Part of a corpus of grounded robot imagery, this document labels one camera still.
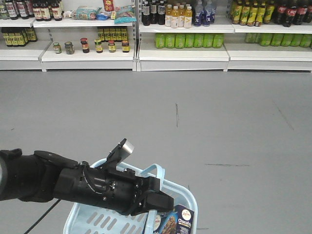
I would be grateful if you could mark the dark sauce bottle row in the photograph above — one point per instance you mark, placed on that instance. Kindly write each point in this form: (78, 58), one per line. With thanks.
(40, 10)

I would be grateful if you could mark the blue drink bottle group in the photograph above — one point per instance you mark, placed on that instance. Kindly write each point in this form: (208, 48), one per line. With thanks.
(204, 13)

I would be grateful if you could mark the yellow juice bottle group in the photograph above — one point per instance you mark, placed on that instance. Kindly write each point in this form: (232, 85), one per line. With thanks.
(178, 16)

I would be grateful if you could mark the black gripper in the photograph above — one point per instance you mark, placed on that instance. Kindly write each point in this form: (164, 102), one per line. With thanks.
(120, 191)

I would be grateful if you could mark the snack bag group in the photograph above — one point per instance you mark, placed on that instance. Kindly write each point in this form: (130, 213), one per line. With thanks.
(111, 9)

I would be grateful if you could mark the light blue plastic basket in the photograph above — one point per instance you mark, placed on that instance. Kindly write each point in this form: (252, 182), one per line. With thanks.
(85, 219)

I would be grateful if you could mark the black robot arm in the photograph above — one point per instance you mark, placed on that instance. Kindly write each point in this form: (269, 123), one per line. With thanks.
(43, 176)

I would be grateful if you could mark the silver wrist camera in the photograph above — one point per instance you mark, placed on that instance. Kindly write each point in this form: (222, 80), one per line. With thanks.
(123, 151)

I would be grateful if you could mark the small sauce jar row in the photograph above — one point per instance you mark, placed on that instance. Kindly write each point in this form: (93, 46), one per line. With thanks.
(95, 46)

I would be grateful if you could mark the white supermarket shelving unit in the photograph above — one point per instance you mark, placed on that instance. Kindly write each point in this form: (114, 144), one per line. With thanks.
(233, 55)

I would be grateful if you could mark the cola bottle group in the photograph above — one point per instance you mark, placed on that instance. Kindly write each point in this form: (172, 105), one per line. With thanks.
(292, 12)

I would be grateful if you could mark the black drink bottle group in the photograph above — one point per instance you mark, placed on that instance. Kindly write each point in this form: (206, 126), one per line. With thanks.
(153, 12)

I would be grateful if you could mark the yellow tea bottle row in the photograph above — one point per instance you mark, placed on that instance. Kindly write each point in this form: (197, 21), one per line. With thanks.
(251, 13)

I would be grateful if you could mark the blue Chocofello cookie box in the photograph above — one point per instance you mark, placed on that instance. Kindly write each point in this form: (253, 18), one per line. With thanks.
(177, 221)

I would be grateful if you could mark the green drink bottle row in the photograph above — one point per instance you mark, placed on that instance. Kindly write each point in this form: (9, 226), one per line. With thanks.
(208, 40)

